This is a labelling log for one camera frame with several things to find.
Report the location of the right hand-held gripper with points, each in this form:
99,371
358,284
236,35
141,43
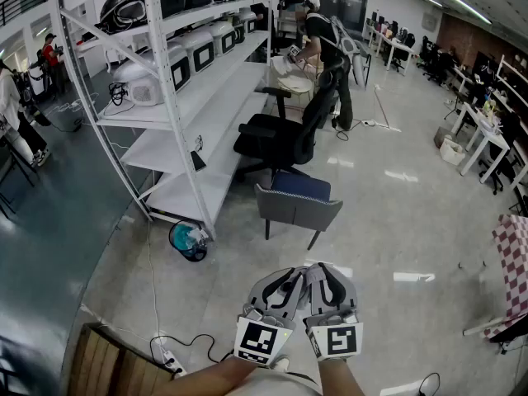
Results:
336,338

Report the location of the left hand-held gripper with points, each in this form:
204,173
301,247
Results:
264,338

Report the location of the grey drawstring shorts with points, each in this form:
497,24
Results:
315,271

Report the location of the gray chair with blue seat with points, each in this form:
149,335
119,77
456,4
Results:
297,208

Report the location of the person's right forearm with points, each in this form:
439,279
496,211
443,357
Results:
340,380

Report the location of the person's left forearm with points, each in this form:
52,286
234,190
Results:
214,375

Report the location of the black office chair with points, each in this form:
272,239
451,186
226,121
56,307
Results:
274,136

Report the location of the person's white shoe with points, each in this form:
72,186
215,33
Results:
282,363

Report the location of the person's white shirt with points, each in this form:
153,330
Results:
272,384

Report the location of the black phone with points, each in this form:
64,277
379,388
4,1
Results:
198,161

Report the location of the black eyeglasses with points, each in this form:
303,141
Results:
198,142

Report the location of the white floor power strip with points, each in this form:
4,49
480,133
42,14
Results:
368,122

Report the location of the red white checkered cloth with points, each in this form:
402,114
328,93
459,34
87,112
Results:
513,258

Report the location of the white box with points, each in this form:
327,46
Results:
451,151

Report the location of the wooden crate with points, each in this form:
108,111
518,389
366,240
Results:
107,365

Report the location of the white metal shelf rack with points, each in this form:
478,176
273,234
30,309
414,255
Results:
231,85

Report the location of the white desk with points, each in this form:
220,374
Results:
484,132

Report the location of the row of silver device cases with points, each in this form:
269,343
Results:
202,52

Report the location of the white domed device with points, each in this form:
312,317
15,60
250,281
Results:
138,83

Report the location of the long ceiling light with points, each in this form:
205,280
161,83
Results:
468,7

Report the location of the black bag with white trim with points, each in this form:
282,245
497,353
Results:
123,4

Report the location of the white frame bar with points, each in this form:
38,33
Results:
482,326

